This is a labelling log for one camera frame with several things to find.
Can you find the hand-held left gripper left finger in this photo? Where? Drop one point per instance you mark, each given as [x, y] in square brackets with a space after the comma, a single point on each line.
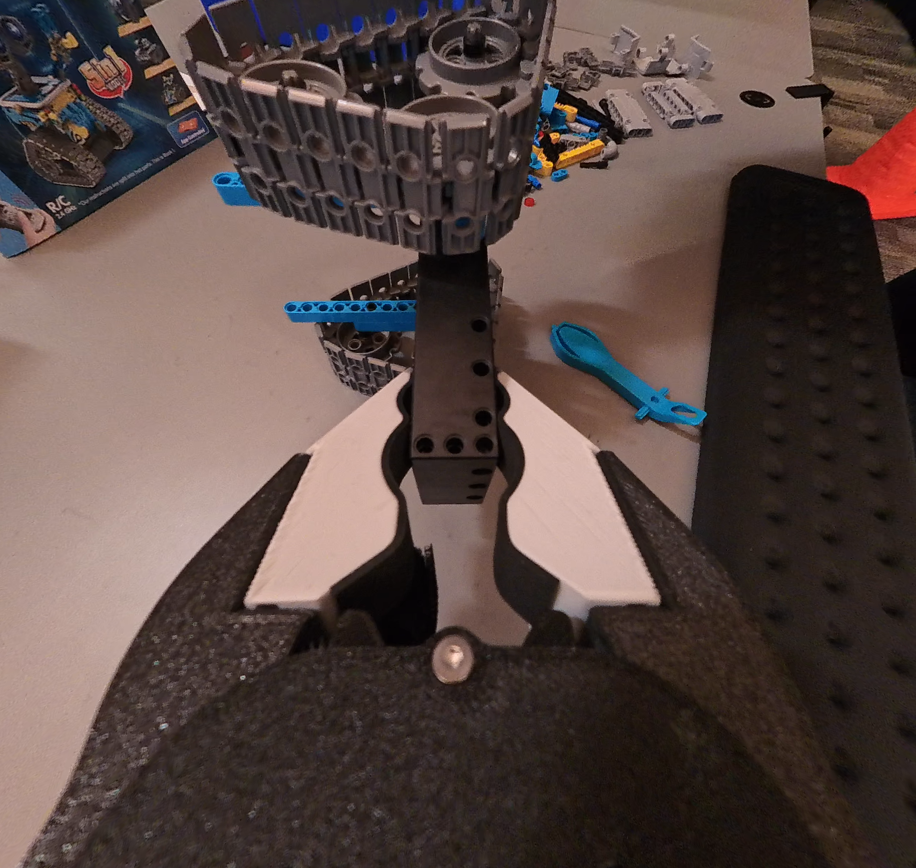
[322, 510]

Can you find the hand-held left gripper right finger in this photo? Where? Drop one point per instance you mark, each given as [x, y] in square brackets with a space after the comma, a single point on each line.
[579, 517]

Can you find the black motor battery block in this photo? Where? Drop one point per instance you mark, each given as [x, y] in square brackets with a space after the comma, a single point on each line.
[451, 352]

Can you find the grey toy track belt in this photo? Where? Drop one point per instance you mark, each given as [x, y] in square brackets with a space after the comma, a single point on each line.
[322, 159]

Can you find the black round desk grommet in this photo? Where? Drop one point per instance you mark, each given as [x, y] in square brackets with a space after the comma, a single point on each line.
[758, 98]

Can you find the black desk edge clip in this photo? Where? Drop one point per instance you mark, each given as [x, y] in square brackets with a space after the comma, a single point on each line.
[808, 91]

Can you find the blue brick separator tool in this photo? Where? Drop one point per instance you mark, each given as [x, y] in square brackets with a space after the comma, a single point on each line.
[608, 374]

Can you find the black dimpled pad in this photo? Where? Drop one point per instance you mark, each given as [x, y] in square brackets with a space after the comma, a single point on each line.
[808, 417]

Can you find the pile of blue yellow bricks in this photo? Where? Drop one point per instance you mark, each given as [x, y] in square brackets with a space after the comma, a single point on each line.
[572, 145]

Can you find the light grey toy beam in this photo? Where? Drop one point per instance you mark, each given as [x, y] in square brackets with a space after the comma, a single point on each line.
[701, 102]
[669, 103]
[628, 113]

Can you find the pile of dark grey connectors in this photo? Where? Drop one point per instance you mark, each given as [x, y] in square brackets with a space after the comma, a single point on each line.
[576, 66]

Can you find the orange traffic cone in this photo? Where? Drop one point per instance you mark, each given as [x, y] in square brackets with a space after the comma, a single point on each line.
[880, 174]

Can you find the blue robot kit box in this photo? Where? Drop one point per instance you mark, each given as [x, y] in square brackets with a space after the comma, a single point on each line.
[71, 95]

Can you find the light grey toy bracket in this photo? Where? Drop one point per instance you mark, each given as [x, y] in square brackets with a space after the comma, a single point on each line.
[698, 59]
[658, 55]
[628, 41]

